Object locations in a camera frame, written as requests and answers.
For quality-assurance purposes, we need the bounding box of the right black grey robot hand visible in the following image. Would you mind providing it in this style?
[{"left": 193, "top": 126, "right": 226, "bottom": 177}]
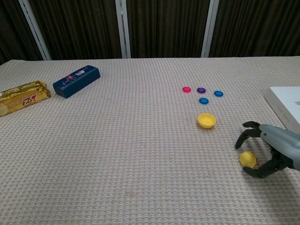
[{"left": 235, "top": 121, "right": 300, "bottom": 179}]

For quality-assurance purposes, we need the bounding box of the yellow ball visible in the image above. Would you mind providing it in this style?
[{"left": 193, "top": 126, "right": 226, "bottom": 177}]
[{"left": 239, "top": 151, "right": 258, "bottom": 168}]

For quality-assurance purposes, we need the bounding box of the white flat cardboard box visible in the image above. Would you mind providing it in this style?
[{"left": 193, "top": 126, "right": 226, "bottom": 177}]
[{"left": 264, "top": 86, "right": 300, "bottom": 133}]

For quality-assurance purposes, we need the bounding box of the small yellow plastic bowl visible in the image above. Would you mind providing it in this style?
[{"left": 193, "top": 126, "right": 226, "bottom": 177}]
[{"left": 197, "top": 113, "right": 217, "bottom": 129}]

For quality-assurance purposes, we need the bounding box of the beige woven tablecloth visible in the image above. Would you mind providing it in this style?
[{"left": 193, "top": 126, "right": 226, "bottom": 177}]
[{"left": 0, "top": 55, "right": 300, "bottom": 225}]

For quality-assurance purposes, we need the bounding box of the dark blue printed box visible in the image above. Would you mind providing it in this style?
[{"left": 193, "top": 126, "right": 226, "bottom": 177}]
[{"left": 52, "top": 65, "right": 101, "bottom": 98}]

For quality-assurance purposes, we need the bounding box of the gold foil snack package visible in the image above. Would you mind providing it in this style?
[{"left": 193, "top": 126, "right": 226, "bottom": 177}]
[{"left": 0, "top": 80, "right": 52, "bottom": 117}]

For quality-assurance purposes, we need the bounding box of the white partition frame post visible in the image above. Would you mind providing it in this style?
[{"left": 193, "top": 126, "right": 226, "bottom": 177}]
[
  {"left": 201, "top": 0, "right": 220, "bottom": 58},
  {"left": 114, "top": 0, "right": 131, "bottom": 59},
  {"left": 18, "top": 0, "right": 52, "bottom": 61}
]

